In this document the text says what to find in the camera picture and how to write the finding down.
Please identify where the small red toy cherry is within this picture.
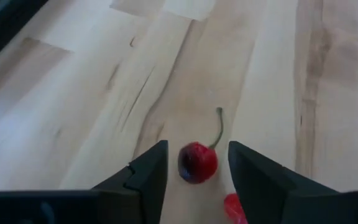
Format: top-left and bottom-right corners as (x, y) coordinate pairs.
(223, 192), (249, 224)

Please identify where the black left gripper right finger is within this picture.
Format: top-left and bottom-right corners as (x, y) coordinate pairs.
(227, 140), (338, 224)

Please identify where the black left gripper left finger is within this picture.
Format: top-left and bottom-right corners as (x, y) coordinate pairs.
(91, 139), (170, 224)

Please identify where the dark red cherry with stem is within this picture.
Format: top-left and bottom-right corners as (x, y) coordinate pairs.
(177, 106), (224, 184)

